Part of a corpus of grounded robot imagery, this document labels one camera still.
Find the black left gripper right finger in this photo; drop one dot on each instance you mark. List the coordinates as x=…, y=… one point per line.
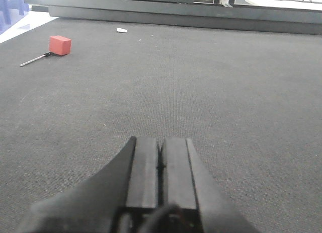
x=188, y=184

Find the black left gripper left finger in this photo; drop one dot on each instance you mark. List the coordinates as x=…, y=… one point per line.
x=127, y=184

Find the metal rod with black tip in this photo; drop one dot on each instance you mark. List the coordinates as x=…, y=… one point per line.
x=47, y=54

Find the red foam block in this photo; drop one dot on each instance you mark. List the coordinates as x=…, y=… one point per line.
x=59, y=45

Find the white paper scrap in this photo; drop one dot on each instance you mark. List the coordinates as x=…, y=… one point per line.
x=121, y=30

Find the dark grey platform step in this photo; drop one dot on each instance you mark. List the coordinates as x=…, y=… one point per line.
x=262, y=19

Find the blue chair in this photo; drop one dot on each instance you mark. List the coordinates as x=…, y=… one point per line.
x=11, y=12

